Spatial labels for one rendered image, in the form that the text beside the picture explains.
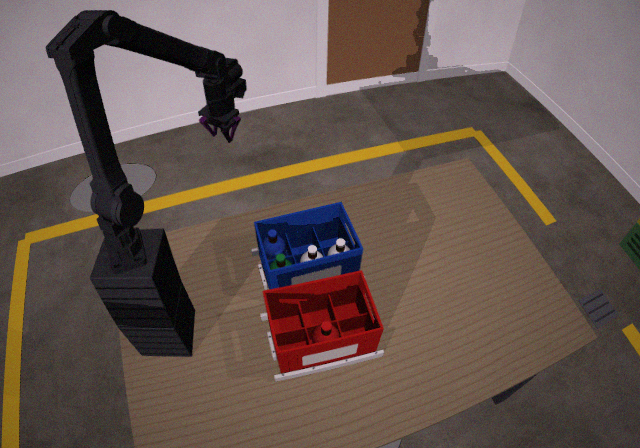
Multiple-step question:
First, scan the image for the blue plastic crate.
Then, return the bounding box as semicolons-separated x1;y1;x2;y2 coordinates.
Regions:
257;202;363;289

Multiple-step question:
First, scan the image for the blue bottle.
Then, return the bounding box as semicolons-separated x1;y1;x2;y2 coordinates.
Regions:
263;229;287;260

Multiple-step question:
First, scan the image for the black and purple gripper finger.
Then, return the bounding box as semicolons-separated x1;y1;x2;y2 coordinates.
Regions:
199;116;218;136
220;116;241;143

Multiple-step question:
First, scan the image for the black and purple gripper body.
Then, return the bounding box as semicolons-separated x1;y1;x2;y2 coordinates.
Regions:
198;95;239;130

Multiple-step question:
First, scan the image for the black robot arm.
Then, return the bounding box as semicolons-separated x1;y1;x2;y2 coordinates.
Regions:
46;10;247;274

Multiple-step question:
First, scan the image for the dark red crate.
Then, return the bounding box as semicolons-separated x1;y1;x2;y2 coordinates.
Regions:
266;271;384;373

